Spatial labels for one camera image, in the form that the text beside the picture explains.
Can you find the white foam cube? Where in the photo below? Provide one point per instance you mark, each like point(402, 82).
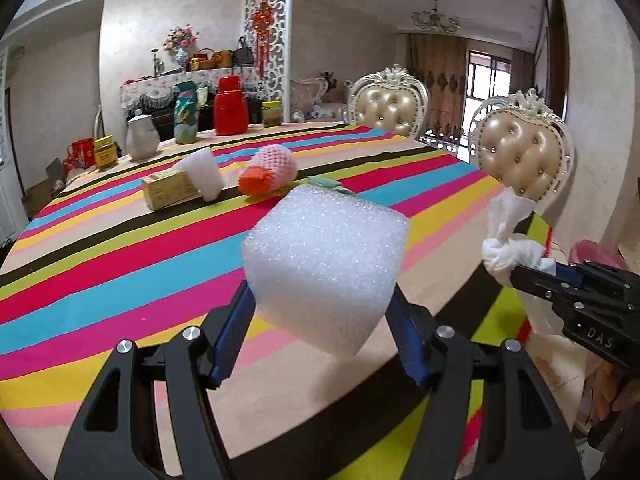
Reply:
point(325, 265)

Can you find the red knot wall ornament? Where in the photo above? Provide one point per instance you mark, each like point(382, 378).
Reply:
point(262, 22)

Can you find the red thermos flask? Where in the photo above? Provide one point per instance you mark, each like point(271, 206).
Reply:
point(231, 107)

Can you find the tufted beige dining chair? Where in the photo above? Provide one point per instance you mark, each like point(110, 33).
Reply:
point(390, 107)
point(522, 152)

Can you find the white carved sofa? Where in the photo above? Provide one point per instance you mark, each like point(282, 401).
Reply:
point(307, 92)

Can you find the black handbag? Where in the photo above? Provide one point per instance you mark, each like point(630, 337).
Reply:
point(244, 52)

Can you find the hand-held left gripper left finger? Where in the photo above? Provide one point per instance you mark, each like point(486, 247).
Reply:
point(234, 332)

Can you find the orange foam fruit net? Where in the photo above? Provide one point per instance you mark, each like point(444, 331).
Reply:
point(254, 181)

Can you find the white lattice screen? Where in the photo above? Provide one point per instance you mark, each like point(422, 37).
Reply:
point(284, 35)

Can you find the vase with pink flowers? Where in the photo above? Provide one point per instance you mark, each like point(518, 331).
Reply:
point(181, 42)

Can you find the pink foam fruit net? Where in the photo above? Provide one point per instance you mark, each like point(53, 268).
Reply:
point(277, 162)

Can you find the balcony window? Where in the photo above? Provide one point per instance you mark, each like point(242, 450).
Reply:
point(490, 80)

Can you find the narrow brown curtain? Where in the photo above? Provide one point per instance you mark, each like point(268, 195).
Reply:
point(522, 75)

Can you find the lace cloth on sideboard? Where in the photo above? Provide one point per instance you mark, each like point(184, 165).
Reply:
point(150, 91)

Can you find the black metal railing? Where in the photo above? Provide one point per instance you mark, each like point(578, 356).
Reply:
point(445, 142)

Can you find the white kettle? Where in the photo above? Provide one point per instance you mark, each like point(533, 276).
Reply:
point(141, 137)

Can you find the white foam wedge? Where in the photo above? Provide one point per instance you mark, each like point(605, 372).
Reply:
point(202, 175)

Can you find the red and yellow basket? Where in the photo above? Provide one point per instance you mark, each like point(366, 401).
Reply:
point(201, 62)

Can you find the dark wooden sideboard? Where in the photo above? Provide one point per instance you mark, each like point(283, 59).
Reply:
point(162, 119)

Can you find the green snack bag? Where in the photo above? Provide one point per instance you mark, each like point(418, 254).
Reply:
point(186, 115)

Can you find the striped colourful tablecloth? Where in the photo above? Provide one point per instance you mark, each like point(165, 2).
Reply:
point(125, 270)

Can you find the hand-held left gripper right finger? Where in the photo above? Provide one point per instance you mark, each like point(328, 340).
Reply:
point(407, 342)

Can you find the yellow label jar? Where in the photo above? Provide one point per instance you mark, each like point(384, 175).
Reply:
point(106, 155)

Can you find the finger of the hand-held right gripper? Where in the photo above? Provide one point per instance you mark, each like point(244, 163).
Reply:
point(560, 272)
point(537, 285)

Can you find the knotted white tissue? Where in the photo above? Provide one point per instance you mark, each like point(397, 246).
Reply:
point(505, 255)

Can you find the yellow cardboard box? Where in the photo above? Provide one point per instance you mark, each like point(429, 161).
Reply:
point(167, 191)

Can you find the red gift bags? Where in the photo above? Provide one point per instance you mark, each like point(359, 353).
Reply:
point(81, 154)

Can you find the yellow lid glass jar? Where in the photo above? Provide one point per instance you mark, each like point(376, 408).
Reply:
point(272, 116)

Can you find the person's right hand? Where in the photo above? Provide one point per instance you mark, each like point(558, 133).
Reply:
point(606, 385)

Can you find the wide brown curtain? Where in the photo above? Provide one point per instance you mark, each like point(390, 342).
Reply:
point(440, 70)

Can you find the dark wooden door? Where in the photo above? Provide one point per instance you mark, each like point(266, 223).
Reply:
point(555, 45)

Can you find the pink plastic bag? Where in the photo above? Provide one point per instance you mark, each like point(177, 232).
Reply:
point(595, 252)

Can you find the chandelier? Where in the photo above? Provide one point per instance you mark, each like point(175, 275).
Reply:
point(435, 19)

